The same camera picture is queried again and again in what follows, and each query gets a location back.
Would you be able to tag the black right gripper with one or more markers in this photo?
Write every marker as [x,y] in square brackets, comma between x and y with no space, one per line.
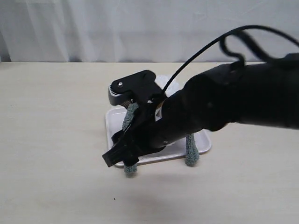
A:
[172,121]

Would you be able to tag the green fleece scarf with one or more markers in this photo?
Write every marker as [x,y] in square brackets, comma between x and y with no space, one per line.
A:
[192,153]

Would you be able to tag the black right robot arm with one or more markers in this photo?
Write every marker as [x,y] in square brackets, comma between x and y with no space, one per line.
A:
[265,94]

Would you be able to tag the white rectangular tray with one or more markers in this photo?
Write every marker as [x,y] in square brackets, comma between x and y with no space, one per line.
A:
[114,119]

